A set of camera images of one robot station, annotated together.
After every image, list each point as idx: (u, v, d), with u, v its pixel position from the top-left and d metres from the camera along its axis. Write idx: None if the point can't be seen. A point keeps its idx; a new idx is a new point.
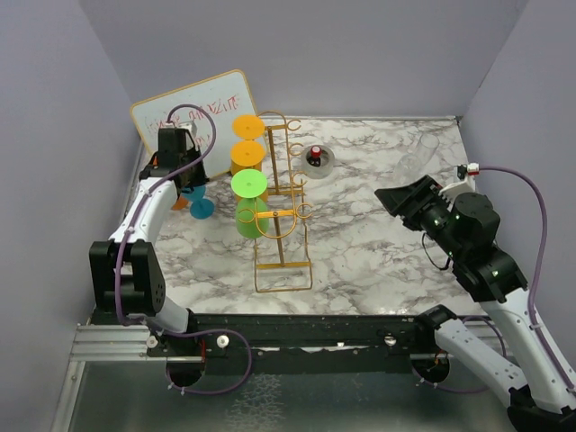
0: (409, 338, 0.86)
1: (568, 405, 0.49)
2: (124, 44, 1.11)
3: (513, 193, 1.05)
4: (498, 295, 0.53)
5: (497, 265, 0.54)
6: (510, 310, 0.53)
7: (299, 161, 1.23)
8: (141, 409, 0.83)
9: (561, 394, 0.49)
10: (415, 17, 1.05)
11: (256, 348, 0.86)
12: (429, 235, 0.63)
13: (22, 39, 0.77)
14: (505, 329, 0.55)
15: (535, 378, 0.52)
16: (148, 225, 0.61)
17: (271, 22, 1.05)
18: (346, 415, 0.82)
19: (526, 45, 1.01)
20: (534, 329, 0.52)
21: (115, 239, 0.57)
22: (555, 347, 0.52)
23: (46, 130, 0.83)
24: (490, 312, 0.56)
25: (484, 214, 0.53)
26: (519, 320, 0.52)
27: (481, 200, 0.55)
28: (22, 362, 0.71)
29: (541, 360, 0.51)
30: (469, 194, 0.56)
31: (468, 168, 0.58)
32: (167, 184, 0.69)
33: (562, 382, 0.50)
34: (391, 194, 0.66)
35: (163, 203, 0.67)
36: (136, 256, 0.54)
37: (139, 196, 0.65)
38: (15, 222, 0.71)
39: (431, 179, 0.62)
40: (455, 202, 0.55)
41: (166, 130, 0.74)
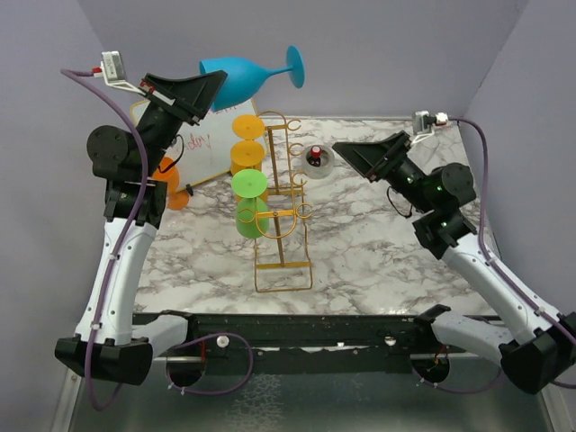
0: (409, 339, 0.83)
1: (539, 328, 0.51)
2: (123, 44, 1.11)
3: (512, 193, 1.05)
4: (450, 241, 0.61)
5: (453, 220, 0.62)
6: (464, 252, 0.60)
7: (299, 161, 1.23)
8: (141, 409, 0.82)
9: (529, 317, 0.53)
10: (415, 16, 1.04)
11: (256, 347, 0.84)
12: (396, 186, 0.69)
13: (22, 40, 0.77)
14: (469, 276, 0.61)
15: (505, 311, 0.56)
16: (118, 312, 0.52)
17: (271, 22, 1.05)
18: (346, 415, 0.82)
19: (527, 44, 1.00)
20: (490, 264, 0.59)
21: (82, 337, 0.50)
22: (515, 278, 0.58)
23: (45, 129, 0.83)
24: (452, 263, 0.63)
25: (463, 190, 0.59)
26: (475, 259, 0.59)
27: (462, 173, 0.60)
28: (22, 362, 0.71)
29: (502, 291, 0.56)
30: (454, 166, 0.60)
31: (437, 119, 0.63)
32: (138, 230, 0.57)
33: (528, 306, 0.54)
34: (354, 148, 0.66)
35: (137, 259, 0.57)
36: (108, 360, 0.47)
37: (104, 261, 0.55)
38: (16, 223, 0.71)
39: (407, 136, 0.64)
40: (443, 176, 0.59)
41: (105, 171, 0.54)
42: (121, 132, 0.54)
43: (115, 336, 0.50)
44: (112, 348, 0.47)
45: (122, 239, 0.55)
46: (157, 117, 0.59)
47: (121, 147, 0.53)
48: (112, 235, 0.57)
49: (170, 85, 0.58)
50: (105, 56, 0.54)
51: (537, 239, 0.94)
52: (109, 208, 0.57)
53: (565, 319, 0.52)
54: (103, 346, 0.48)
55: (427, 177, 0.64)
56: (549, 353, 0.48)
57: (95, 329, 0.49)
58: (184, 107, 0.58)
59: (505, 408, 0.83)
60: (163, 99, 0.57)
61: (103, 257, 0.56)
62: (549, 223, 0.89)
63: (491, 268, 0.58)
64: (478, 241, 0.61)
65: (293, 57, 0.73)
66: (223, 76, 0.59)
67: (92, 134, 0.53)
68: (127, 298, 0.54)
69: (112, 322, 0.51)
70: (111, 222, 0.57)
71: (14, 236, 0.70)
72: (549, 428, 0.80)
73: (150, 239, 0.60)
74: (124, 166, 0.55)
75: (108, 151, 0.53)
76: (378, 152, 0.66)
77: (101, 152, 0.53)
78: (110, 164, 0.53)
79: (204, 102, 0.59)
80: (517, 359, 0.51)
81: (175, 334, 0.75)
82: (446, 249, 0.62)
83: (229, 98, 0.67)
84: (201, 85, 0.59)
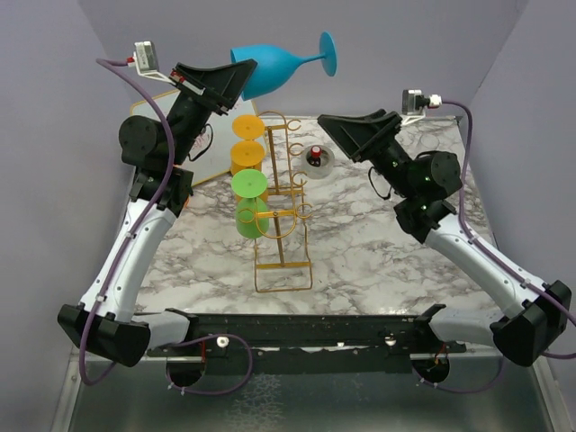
0: (409, 339, 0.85)
1: (527, 299, 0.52)
2: (124, 44, 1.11)
3: (512, 193, 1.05)
4: (432, 224, 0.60)
5: (432, 207, 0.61)
6: (447, 232, 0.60)
7: (299, 161, 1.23)
8: (141, 409, 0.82)
9: (517, 290, 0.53)
10: (416, 16, 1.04)
11: (256, 348, 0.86)
12: (377, 167, 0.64)
13: (23, 39, 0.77)
14: (452, 256, 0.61)
15: (492, 286, 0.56)
16: (124, 288, 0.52)
17: (271, 22, 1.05)
18: (346, 415, 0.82)
19: (526, 44, 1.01)
20: (472, 242, 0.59)
21: (85, 308, 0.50)
22: (499, 253, 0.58)
23: (47, 129, 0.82)
24: (436, 246, 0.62)
25: (452, 181, 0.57)
26: (457, 239, 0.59)
27: (450, 162, 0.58)
28: (22, 362, 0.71)
29: (487, 266, 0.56)
30: (443, 156, 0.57)
31: (430, 102, 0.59)
32: (157, 215, 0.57)
33: (515, 279, 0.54)
34: (341, 126, 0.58)
35: (151, 243, 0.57)
36: (105, 335, 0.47)
37: (120, 238, 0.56)
38: (17, 223, 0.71)
39: (400, 118, 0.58)
40: (432, 167, 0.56)
41: (135, 161, 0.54)
42: (151, 124, 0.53)
43: (117, 310, 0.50)
44: (112, 323, 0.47)
45: (141, 220, 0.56)
46: (187, 107, 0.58)
47: (148, 139, 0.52)
48: (132, 214, 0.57)
49: (201, 73, 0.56)
50: (139, 45, 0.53)
51: (537, 239, 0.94)
52: (135, 189, 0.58)
53: (551, 287, 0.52)
54: (103, 319, 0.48)
55: (415, 164, 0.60)
56: (539, 323, 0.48)
57: (99, 301, 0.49)
58: (211, 97, 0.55)
59: (505, 408, 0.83)
60: (192, 88, 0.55)
61: (119, 234, 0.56)
62: (549, 222, 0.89)
63: (473, 246, 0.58)
64: (459, 221, 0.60)
65: (328, 43, 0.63)
66: (254, 66, 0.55)
67: (125, 122, 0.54)
68: (135, 277, 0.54)
69: (117, 297, 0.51)
70: (134, 202, 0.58)
71: (15, 235, 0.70)
72: (549, 428, 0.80)
73: (168, 227, 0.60)
74: (152, 157, 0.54)
75: (138, 140, 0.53)
76: (365, 132, 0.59)
77: (130, 140, 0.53)
78: (138, 153, 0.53)
79: (233, 93, 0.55)
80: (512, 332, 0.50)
81: (175, 333, 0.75)
82: (429, 232, 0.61)
83: (256, 88, 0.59)
84: (230, 74, 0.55)
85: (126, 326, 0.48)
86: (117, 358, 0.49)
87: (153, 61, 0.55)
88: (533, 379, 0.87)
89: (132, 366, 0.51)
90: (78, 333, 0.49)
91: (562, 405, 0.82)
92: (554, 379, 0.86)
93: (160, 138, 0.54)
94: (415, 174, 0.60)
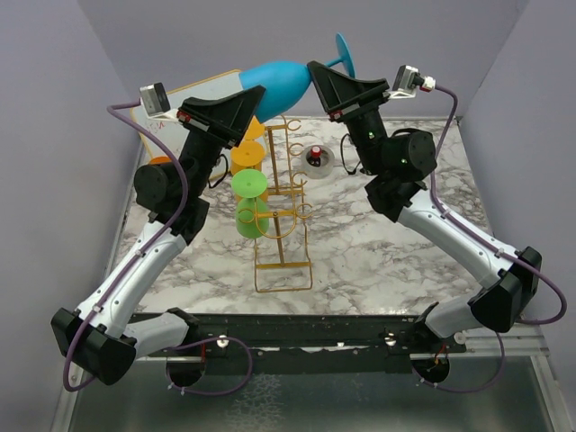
0: (409, 339, 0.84)
1: (502, 268, 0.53)
2: (123, 45, 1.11)
3: (512, 193, 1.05)
4: (405, 203, 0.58)
5: (404, 188, 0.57)
6: (419, 210, 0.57)
7: (299, 161, 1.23)
8: (141, 409, 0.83)
9: (491, 260, 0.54)
10: (415, 15, 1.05)
11: (256, 348, 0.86)
12: (351, 135, 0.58)
13: (23, 40, 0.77)
14: (426, 231, 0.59)
15: (469, 260, 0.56)
16: (121, 303, 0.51)
17: (270, 22, 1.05)
18: (346, 415, 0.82)
19: (526, 45, 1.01)
20: (445, 216, 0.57)
21: (80, 315, 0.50)
22: (469, 224, 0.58)
23: (47, 130, 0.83)
24: (409, 223, 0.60)
25: (427, 163, 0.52)
26: (431, 215, 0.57)
27: (427, 141, 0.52)
28: (22, 362, 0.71)
29: (461, 240, 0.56)
30: (420, 136, 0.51)
31: (425, 85, 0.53)
32: (169, 238, 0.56)
33: (489, 250, 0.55)
34: (328, 76, 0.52)
35: (159, 264, 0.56)
36: (93, 347, 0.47)
37: (130, 254, 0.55)
38: (17, 223, 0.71)
39: (385, 86, 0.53)
40: (409, 148, 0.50)
41: (145, 202, 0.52)
42: (162, 175, 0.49)
43: (108, 324, 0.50)
44: (101, 337, 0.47)
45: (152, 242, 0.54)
46: (196, 143, 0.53)
47: (161, 189, 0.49)
48: (146, 232, 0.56)
49: (206, 106, 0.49)
50: (142, 92, 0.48)
51: (537, 238, 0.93)
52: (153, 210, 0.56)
53: (523, 253, 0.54)
54: (94, 330, 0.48)
55: (391, 140, 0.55)
56: (516, 290, 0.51)
57: (94, 311, 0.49)
58: (220, 131, 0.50)
59: (504, 408, 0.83)
60: (198, 125, 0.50)
61: (130, 247, 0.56)
62: (549, 222, 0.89)
63: (446, 220, 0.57)
64: (431, 196, 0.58)
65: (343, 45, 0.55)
66: (262, 91, 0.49)
67: (139, 170, 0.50)
68: (134, 294, 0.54)
69: (112, 311, 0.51)
70: (150, 223, 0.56)
71: (14, 235, 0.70)
72: (549, 428, 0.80)
73: (179, 251, 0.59)
74: (166, 202, 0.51)
75: (149, 189, 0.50)
76: (351, 92, 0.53)
77: (145, 187, 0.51)
78: (151, 202, 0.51)
79: (243, 121, 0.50)
80: (491, 301, 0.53)
81: (170, 337, 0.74)
82: (401, 211, 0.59)
83: (268, 106, 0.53)
84: (237, 103, 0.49)
85: (112, 343, 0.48)
86: (98, 373, 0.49)
87: (160, 103, 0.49)
88: (532, 379, 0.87)
89: (109, 384, 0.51)
90: (68, 338, 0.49)
91: (562, 406, 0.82)
92: (554, 379, 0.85)
93: (175, 185, 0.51)
94: (390, 152, 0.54)
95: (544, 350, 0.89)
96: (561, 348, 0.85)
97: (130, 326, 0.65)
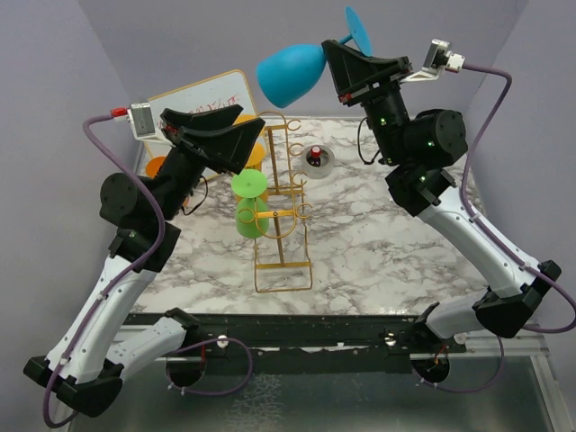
0: (409, 338, 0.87)
1: (525, 282, 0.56)
2: (123, 44, 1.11)
3: (513, 193, 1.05)
4: (432, 199, 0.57)
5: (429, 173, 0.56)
6: (447, 210, 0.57)
7: (299, 161, 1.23)
8: (141, 409, 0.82)
9: (517, 274, 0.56)
10: (415, 14, 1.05)
11: (256, 348, 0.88)
12: (376, 126, 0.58)
13: (23, 39, 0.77)
14: (448, 232, 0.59)
15: (490, 268, 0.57)
16: (88, 352, 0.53)
17: (271, 20, 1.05)
18: (346, 415, 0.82)
19: (526, 44, 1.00)
20: (472, 220, 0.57)
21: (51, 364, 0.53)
22: (494, 231, 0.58)
23: (46, 129, 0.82)
24: (430, 221, 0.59)
25: (456, 143, 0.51)
26: (459, 218, 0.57)
27: (454, 121, 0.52)
28: (22, 362, 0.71)
29: (488, 248, 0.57)
30: (448, 114, 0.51)
31: (450, 65, 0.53)
32: (132, 276, 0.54)
33: (513, 261, 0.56)
34: (342, 57, 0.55)
35: (126, 301, 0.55)
36: (67, 397, 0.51)
37: (94, 297, 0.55)
38: (16, 222, 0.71)
39: (400, 66, 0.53)
40: (437, 128, 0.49)
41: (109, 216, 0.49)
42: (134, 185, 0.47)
43: (78, 374, 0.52)
44: (70, 388, 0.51)
45: (111, 286, 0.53)
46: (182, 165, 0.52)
47: (130, 199, 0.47)
48: (108, 273, 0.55)
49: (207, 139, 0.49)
50: (132, 110, 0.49)
51: (537, 238, 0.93)
52: (115, 243, 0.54)
53: (544, 267, 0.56)
54: (65, 382, 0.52)
55: (413, 124, 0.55)
56: (535, 305, 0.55)
57: (62, 364, 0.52)
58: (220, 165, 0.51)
59: (504, 408, 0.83)
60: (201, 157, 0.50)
61: (94, 290, 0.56)
62: (549, 222, 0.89)
63: (475, 225, 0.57)
64: (461, 197, 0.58)
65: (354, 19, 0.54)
66: (262, 123, 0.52)
67: (109, 178, 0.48)
68: (104, 338, 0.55)
69: (80, 361, 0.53)
70: (112, 259, 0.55)
71: (14, 235, 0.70)
72: (549, 428, 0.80)
73: (147, 283, 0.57)
74: (131, 218, 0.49)
75: (118, 199, 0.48)
76: (363, 72, 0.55)
77: (112, 197, 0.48)
78: (116, 213, 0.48)
79: (241, 155, 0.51)
80: (510, 313, 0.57)
81: (165, 346, 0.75)
82: (427, 208, 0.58)
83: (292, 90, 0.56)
84: (237, 137, 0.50)
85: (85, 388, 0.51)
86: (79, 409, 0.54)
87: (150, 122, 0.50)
88: (533, 379, 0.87)
89: (94, 417, 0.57)
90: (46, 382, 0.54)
91: (561, 406, 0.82)
92: (553, 379, 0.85)
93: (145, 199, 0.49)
94: (414, 139, 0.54)
95: (544, 350, 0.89)
96: (562, 348, 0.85)
97: (120, 346, 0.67)
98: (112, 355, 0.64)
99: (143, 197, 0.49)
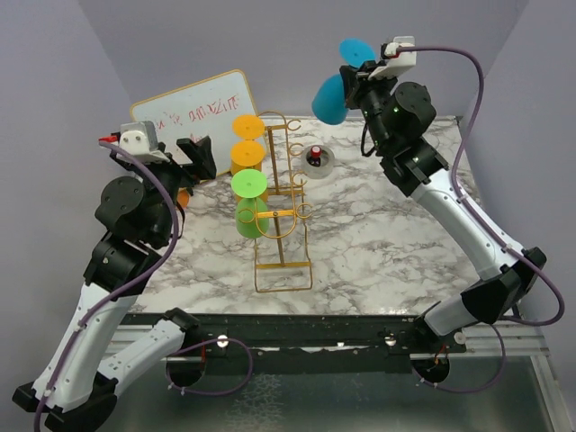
0: (409, 338, 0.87)
1: (505, 264, 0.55)
2: (123, 45, 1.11)
3: (514, 193, 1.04)
4: (422, 178, 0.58)
5: (422, 154, 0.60)
6: (436, 188, 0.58)
7: (299, 161, 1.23)
8: (141, 409, 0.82)
9: (497, 254, 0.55)
10: (415, 14, 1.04)
11: (256, 348, 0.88)
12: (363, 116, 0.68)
13: (22, 40, 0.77)
14: (436, 211, 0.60)
15: (473, 249, 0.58)
16: (72, 382, 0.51)
17: (270, 21, 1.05)
18: (346, 415, 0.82)
19: (526, 44, 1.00)
20: (460, 202, 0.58)
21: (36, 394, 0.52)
22: (483, 214, 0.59)
23: (46, 130, 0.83)
24: (421, 202, 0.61)
25: (420, 106, 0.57)
26: (446, 197, 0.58)
27: (418, 91, 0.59)
28: (22, 362, 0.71)
29: (472, 229, 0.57)
30: (409, 85, 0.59)
31: (387, 53, 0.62)
32: (111, 305, 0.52)
33: (496, 243, 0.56)
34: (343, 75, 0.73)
35: (107, 328, 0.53)
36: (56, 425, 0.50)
37: (72, 328, 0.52)
38: (15, 222, 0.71)
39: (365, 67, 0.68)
40: (397, 94, 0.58)
41: (104, 217, 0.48)
42: (140, 188, 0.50)
43: (65, 404, 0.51)
44: (58, 419, 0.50)
45: (88, 316, 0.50)
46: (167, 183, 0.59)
47: (134, 199, 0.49)
48: (85, 300, 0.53)
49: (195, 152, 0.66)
50: (144, 126, 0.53)
51: (536, 238, 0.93)
52: (88, 271, 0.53)
53: (529, 252, 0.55)
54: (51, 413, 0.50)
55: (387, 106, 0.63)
56: (513, 287, 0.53)
57: (46, 396, 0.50)
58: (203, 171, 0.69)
59: (504, 408, 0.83)
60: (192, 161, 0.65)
61: (74, 319, 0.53)
62: (549, 221, 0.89)
63: (462, 206, 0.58)
64: (451, 178, 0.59)
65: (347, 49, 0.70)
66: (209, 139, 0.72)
67: (114, 180, 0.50)
68: (88, 366, 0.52)
69: (65, 391, 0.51)
70: (87, 286, 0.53)
71: (14, 235, 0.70)
72: (549, 428, 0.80)
73: (128, 307, 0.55)
74: (128, 221, 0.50)
75: (120, 199, 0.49)
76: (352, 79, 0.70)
77: (112, 197, 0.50)
78: (115, 212, 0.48)
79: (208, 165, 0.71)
80: (489, 292, 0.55)
81: (164, 350, 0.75)
82: (418, 187, 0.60)
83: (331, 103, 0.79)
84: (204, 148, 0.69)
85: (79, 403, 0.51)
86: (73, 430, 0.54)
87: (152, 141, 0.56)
88: (533, 379, 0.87)
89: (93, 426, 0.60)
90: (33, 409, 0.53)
91: (562, 406, 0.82)
92: (554, 379, 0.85)
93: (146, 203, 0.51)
94: (387, 114, 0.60)
95: (544, 350, 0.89)
96: (562, 349, 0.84)
97: (115, 358, 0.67)
98: (106, 370, 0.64)
99: (144, 205, 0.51)
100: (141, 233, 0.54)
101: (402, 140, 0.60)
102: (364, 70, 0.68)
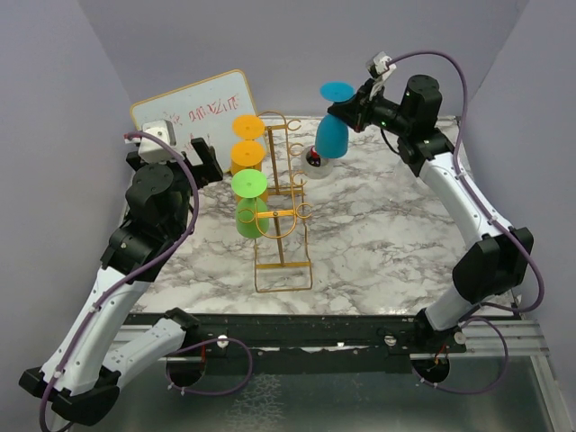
0: (409, 338, 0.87)
1: (487, 233, 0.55)
2: (122, 44, 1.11)
3: (512, 193, 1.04)
4: (427, 155, 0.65)
5: (432, 139, 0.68)
6: (437, 165, 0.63)
7: (299, 161, 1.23)
8: (141, 409, 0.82)
9: (481, 224, 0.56)
10: (415, 14, 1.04)
11: (256, 348, 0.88)
12: (382, 128, 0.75)
13: (22, 40, 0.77)
14: (439, 188, 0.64)
15: (463, 220, 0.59)
16: (82, 364, 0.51)
17: (270, 20, 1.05)
18: (346, 415, 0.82)
19: (526, 44, 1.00)
20: (458, 178, 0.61)
21: (44, 377, 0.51)
22: (480, 192, 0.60)
23: (45, 130, 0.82)
24: (427, 178, 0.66)
25: (428, 91, 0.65)
26: (445, 173, 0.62)
27: (428, 82, 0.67)
28: (22, 362, 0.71)
29: (462, 200, 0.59)
30: (421, 77, 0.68)
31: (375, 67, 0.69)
32: (126, 288, 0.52)
33: (483, 215, 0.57)
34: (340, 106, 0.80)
35: (119, 313, 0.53)
36: (62, 409, 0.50)
37: (85, 309, 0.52)
38: (14, 223, 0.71)
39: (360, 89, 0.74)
40: (409, 83, 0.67)
41: (136, 197, 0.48)
42: (171, 175, 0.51)
43: (73, 386, 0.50)
44: (65, 402, 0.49)
45: (104, 297, 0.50)
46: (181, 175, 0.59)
47: (164, 184, 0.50)
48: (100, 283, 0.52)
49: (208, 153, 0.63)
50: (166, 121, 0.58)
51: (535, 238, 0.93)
52: (106, 255, 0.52)
53: (516, 229, 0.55)
54: (58, 395, 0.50)
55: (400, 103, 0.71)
56: (491, 253, 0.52)
57: (56, 377, 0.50)
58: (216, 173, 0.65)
59: (504, 408, 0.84)
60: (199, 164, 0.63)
61: (88, 300, 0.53)
62: (548, 222, 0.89)
63: (459, 183, 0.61)
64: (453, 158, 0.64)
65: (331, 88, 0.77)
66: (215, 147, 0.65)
67: (147, 167, 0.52)
68: (98, 350, 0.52)
69: (74, 373, 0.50)
70: (103, 269, 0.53)
71: (14, 236, 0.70)
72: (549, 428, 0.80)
73: (140, 294, 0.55)
74: (153, 206, 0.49)
75: (151, 182, 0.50)
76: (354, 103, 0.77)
77: (145, 181, 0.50)
78: (144, 193, 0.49)
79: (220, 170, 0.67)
80: (470, 261, 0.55)
81: (165, 348, 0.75)
82: (424, 165, 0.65)
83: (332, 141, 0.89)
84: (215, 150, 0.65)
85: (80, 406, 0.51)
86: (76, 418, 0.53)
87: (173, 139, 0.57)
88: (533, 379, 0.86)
89: None
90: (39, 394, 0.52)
91: (561, 406, 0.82)
92: (554, 379, 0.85)
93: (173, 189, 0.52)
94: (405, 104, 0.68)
95: (544, 350, 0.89)
96: (562, 349, 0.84)
97: (117, 353, 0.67)
98: (109, 363, 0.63)
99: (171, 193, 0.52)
100: (164, 219, 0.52)
101: (416, 121, 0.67)
102: (361, 94, 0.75)
